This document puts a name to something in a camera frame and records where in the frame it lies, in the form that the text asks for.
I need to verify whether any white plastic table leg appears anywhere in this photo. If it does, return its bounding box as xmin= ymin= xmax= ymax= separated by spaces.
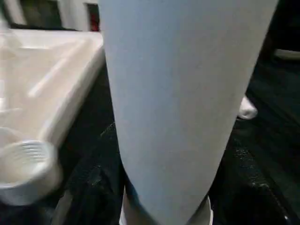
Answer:
xmin=237 ymin=94 xmax=259 ymax=120
xmin=97 ymin=0 xmax=280 ymax=225
xmin=1 ymin=0 xmax=25 ymax=28

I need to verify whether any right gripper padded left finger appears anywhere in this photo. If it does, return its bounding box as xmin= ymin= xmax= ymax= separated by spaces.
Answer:
xmin=49 ymin=122 xmax=129 ymax=225

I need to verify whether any white plastic table top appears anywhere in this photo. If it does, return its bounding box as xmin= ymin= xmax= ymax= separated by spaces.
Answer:
xmin=0 ymin=28 xmax=105 ymax=207

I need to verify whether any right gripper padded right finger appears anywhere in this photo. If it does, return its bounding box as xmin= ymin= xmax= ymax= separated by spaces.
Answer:
xmin=206 ymin=136 xmax=300 ymax=225

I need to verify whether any black plastic mat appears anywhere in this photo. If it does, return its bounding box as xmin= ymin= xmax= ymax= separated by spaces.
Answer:
xmin=0 ymin=23 xmax=300 ymax=225

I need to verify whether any small red bottle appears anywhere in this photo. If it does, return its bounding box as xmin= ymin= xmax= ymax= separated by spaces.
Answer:
xmin=89 ymin=4 xmax=100 ymax=31

